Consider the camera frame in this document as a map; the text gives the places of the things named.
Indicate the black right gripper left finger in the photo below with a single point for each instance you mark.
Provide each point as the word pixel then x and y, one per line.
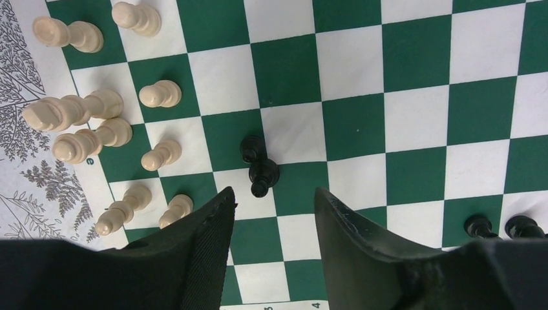
pixel 182 266

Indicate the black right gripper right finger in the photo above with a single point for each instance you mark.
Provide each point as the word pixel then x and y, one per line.
pixel 366 266

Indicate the black bishop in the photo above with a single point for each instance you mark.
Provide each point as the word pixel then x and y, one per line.
pixel 263 175

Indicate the green white chess board mat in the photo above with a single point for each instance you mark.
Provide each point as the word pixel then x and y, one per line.
pixel 416 114

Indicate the white pawn f-file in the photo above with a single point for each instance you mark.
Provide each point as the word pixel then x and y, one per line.
pixel 181 205

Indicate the white bishop f-file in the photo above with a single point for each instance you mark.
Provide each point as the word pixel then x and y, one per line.
pixel 120 212

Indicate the white pawn e-file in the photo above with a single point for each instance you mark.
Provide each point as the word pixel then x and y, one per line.
pixel 164 153

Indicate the black pawn h7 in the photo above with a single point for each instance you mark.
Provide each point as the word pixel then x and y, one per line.
pixel 479 226

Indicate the floral patterned tablecloth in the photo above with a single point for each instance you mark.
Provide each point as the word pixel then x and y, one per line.
pixel 42 197

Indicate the white pawn d-file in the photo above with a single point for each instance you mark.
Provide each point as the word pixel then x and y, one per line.
pixel 163 93

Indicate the white pawn c-file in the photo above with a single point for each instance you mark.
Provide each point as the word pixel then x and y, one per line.
pixel 142 19

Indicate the white bishop c-file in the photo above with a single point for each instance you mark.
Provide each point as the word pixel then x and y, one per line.
pixel 83 36

